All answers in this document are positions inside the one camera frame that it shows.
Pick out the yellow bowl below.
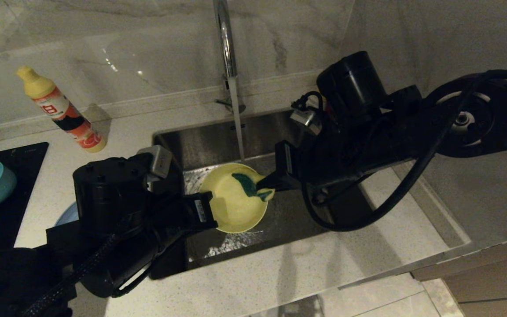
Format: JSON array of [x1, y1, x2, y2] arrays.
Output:
[[199, 163, 268, 234]]

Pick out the yellow green sponge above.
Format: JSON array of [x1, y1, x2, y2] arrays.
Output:
[[231, 173, 276, 202]]

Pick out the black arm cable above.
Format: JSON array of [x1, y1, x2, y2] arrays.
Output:
[[18, 229, 179, 317], [292, 70, 507, 232]]

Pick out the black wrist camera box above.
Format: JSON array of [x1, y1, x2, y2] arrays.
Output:
[[137, 144, 173, 182], [290, 98, 324, 135]]

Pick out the chrome faucet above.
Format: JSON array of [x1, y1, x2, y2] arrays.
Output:
[[213, 0, 246, 115]]

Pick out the orange label dish soap bottle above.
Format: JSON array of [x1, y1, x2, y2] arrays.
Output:
[[17, 66, 107, 153]]

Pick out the running water stream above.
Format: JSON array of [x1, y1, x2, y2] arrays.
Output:
[[228, 77, 246, 161]]

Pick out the grey blue plate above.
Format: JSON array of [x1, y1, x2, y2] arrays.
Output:
[[55, 202, 80, 227]]

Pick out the stainless steel sink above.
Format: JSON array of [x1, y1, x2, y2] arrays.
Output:
[[149, 107, 377, 279]]

